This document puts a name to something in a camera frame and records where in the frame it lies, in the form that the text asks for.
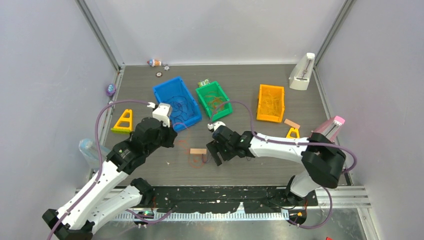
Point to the yellow triangular toy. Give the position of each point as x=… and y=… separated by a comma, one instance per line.
x=124, y=124
x=293, y=133

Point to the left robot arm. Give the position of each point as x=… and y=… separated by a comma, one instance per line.
x=87, y=212

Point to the orange plastic bin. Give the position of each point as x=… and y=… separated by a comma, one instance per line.
x=271, y=103

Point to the pink metronome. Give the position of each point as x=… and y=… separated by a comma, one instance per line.
x=331, y=128

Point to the small wooden block right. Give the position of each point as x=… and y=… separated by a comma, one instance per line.
x=291, y=124

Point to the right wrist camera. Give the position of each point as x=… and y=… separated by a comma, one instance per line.
x=214, y=126

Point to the blue plastic bin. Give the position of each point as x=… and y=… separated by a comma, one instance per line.
x=185, y=110

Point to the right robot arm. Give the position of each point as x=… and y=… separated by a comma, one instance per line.
x=322, y=160

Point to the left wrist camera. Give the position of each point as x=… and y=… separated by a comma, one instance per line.
x=162, y=112

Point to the small toy figurine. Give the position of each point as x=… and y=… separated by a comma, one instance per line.
x=154, y=63

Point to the yellow triangular toy left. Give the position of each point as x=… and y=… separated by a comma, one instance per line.
x=124, y=124

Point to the green plastic bin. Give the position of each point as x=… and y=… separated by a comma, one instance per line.
x=211, y=96

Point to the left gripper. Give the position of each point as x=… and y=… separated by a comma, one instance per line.
x=171, y=134

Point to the yellow triangular toy right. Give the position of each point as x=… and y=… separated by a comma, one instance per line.
x=293, y=133

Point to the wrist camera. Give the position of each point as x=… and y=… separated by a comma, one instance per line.
x=214, y=126
x=162, y=112

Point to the green gear toy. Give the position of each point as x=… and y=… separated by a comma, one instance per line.
x=203, y=83

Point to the purple round toy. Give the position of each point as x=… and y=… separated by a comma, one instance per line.
x=110, y=90

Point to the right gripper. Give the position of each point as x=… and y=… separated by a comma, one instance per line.
x=215, y=146

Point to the clear blue plastic container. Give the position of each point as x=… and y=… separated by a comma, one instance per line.
x=89, y=150

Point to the white metronome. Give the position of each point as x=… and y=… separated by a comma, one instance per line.
x=300, y=76

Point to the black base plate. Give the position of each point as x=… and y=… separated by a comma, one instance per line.
x=217, y=199

